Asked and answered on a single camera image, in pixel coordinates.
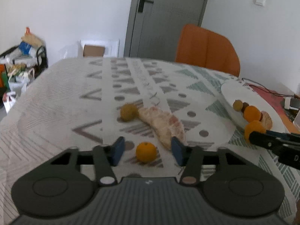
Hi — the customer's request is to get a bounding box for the brown cardboard box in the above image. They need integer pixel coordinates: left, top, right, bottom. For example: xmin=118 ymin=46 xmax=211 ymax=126
xmin=83 ymin=44 xmax=105 ymax=58

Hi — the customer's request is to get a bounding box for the small orange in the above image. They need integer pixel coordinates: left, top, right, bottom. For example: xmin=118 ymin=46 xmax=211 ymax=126
xmin=136 ymin=142 xmax=157 ymax=163

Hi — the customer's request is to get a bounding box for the black door handle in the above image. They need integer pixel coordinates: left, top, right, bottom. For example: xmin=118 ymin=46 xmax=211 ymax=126
xmin=137 ymin=0 xmax=154 ymax=13

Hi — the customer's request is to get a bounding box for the brown-green round fruit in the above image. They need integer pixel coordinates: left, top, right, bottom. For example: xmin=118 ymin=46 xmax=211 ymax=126
xmin=120 ymin=103 xmax=139 ymax=122

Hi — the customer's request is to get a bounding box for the patterned tablecloth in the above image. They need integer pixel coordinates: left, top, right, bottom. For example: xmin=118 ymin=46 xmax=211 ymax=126
xmin=0 ymin=56 xmax=300 ymax=225

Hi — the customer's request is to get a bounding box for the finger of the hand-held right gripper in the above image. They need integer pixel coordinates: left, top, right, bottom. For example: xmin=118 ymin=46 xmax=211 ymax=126
xmin=249 ymin=131 xmax=284 ymax=151
xmin=265 ymin=129 xmax=300 ymax=142

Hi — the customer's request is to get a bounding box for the orange box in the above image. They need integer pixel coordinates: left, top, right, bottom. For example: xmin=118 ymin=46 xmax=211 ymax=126
xmin=0 ymin=64 xmax=6 ymax=89

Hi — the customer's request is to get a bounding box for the black cable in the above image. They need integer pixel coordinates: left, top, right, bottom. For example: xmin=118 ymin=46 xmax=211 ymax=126
xmin=241 ymin=77 xmax=300 ymax=98

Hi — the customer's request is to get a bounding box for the white framed cardboard box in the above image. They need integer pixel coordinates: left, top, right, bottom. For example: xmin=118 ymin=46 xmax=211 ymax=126
xmin=78 ymin=39 xmax=120 ymax=58

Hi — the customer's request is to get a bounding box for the orange chair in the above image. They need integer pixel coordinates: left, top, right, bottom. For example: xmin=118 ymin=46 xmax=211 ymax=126
xmin=175 ymin=24 xmax=241 ymax=77

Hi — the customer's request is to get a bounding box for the white plate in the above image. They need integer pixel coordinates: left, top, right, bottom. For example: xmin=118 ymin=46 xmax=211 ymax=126
xmin=220 ymin=81 xmax=294 ymax=134

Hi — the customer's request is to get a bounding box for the white plastic bag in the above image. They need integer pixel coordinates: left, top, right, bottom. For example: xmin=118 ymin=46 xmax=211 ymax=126
xmin=2 ymin=91 xmax=17 ymax=114

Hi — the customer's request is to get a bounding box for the grey door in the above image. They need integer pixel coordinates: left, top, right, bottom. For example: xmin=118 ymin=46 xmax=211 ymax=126
xmin=123 ymin=0 xmax=212 ymax=58

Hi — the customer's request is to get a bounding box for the black metal rack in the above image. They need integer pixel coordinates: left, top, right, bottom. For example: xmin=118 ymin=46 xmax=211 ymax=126
xmin=35 ymin=46 xmax=49 ymax=72

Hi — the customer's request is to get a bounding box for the pale peeled orange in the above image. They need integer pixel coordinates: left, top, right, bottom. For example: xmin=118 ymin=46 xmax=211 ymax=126
xmin=138 ymin=106 xmax=187 ymax=151

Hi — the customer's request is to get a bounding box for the blue and white bag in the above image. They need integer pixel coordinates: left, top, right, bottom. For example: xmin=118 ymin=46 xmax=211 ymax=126
xmin=18 ymin=41 xmax=33 ymax=56

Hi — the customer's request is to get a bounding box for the brown paper bag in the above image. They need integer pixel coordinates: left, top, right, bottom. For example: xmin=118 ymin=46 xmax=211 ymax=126
xmin=20 ymin=27 xmax=44 ymax=47

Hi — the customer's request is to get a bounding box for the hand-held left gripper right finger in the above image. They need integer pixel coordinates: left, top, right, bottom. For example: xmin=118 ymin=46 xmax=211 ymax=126
xmin=170 ymin=136 xmax=254 ymax=186

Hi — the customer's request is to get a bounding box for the red printed mat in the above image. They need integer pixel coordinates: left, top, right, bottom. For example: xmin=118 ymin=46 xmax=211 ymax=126
xmin=248 ymin=84 xmax=300 ymax=123

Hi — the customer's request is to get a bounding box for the large orange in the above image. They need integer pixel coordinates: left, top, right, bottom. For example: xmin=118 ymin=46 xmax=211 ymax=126
xmin=244 ymin=120 xmax=267 ymax=143
xmin=243 ymin=105 xmax=261 ymax=122

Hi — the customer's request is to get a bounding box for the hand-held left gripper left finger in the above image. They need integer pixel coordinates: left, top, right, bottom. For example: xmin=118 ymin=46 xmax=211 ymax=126
xmin=44 ymin=136 xmax=126 ymax=187

